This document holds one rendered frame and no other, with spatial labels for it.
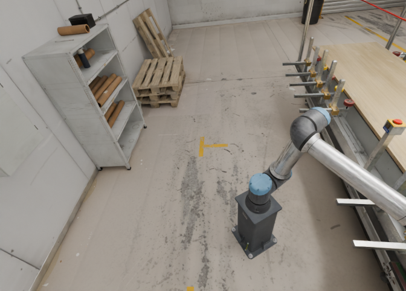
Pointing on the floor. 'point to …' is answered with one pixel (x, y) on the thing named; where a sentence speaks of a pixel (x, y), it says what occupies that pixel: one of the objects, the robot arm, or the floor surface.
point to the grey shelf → (97, 41)
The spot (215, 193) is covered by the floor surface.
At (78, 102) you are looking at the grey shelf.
